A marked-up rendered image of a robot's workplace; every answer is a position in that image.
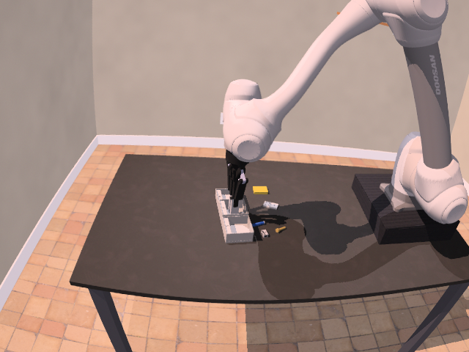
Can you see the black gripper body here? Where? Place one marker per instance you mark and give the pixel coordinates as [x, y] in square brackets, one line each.
[237, 164]

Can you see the white three-compartment bin rack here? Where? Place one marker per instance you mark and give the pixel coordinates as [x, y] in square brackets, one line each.
[233, 222]

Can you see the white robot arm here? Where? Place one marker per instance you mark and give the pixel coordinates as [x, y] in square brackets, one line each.
[251, 125]

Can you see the white domino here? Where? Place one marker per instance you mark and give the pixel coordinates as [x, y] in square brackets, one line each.
[270, 205]

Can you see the yellow block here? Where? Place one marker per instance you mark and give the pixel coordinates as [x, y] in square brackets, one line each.
[260, 189]

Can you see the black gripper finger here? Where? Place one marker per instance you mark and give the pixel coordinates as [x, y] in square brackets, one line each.
[230, 181]
[237, 191]

